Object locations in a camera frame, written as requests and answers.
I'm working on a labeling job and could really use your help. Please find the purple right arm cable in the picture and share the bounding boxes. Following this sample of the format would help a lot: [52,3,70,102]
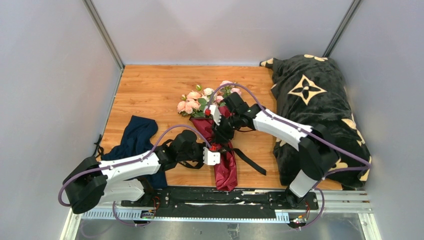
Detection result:
[206,82,372,229]

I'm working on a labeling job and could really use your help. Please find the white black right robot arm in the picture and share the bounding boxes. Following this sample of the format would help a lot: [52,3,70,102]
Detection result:
[203,93,339,209]

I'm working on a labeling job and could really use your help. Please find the pink fake flower bouquet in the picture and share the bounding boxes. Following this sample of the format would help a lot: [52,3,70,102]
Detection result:
[176,80,242,118]

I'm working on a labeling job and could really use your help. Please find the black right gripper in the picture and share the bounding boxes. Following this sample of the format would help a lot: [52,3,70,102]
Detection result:
[211,113,242,145]

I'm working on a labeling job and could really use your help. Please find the navy blue cloth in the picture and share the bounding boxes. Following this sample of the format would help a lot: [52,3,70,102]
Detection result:
[100,115,168,190]

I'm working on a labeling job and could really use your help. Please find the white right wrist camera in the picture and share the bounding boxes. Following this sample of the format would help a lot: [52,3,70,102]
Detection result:
[203,104,222,126]

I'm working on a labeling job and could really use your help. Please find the black floral plush blanket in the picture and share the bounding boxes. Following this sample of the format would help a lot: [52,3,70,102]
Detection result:
[259,54,372,190]

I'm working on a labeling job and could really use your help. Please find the small black cord loop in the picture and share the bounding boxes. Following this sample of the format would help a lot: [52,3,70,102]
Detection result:
[91,134,104,160]

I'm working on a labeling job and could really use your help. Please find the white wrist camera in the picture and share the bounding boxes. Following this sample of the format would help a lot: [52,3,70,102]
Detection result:
[202,147,221,166]
[203,104,222,126]

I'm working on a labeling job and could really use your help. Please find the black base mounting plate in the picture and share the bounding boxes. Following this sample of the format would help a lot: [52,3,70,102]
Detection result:
[119,186,319,219]

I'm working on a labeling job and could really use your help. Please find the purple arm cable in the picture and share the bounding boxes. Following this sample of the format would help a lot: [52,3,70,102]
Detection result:
[57,124,216,228]
[206,82,372,229]

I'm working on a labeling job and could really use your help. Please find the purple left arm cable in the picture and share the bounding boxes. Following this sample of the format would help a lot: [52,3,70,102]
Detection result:
[57,124,216,228]

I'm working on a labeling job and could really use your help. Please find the black ribbon strap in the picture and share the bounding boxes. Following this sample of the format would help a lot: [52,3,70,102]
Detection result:
[177,142,268,176]

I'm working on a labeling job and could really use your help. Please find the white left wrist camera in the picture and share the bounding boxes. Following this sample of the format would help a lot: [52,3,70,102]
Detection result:
[202,147,221,166]

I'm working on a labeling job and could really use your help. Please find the aluminium frame rail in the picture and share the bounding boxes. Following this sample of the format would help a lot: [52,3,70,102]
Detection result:
[60,186,382,240]

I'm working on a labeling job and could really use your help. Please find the dark red wrapping paper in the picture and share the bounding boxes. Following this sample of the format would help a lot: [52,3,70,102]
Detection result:
[189,110,238,192]

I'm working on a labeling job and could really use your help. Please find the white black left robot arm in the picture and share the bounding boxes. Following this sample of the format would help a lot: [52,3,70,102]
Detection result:
[58,130,220,214]

